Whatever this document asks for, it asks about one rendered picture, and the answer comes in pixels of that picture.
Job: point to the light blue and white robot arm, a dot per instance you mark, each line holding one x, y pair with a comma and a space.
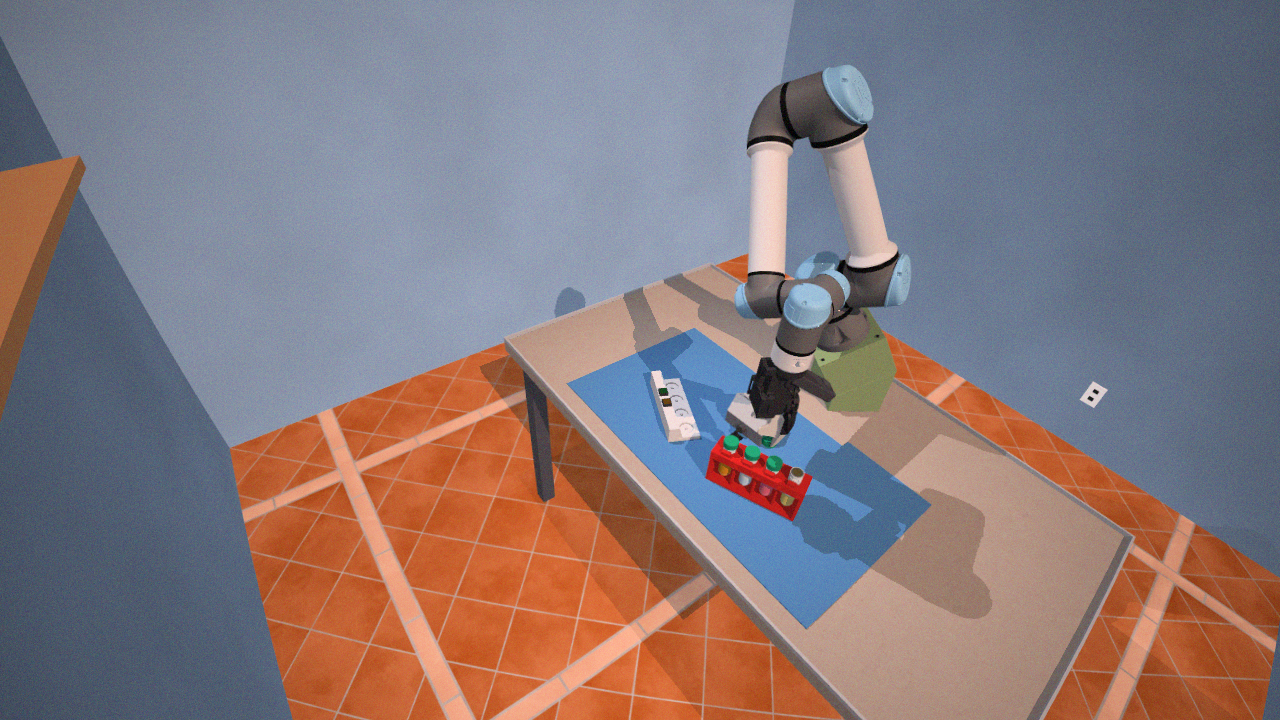
829, 107

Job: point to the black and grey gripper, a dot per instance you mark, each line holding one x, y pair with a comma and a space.
771, 401

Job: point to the blue flat mat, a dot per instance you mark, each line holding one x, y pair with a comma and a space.
852, 513

